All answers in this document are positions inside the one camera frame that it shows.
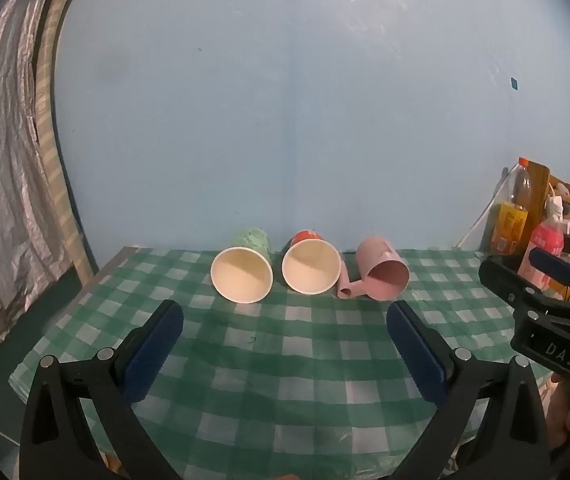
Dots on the striped cloth strip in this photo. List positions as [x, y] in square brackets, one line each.
[47, 125]

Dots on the wooden rack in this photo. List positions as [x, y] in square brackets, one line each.
[540, 180]

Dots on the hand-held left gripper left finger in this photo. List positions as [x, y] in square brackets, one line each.
[152, 355]

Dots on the red paper cup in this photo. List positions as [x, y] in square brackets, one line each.
[311, 266]

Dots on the clear bottle with orange label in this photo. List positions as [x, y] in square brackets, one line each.
[511, 215]

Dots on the silver grey curtain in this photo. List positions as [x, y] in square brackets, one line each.
[0, 170]

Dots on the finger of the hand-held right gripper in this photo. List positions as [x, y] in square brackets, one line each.
[552, 263]
[502, 275]

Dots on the green paper cup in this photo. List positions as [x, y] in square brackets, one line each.
[242, 275]

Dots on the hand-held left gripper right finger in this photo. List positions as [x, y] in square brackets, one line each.
[417, 357]

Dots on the pink bottle with white cap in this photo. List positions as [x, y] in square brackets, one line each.
[545, 245]

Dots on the green white checkered tablecloth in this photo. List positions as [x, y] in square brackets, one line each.
[290, 365]

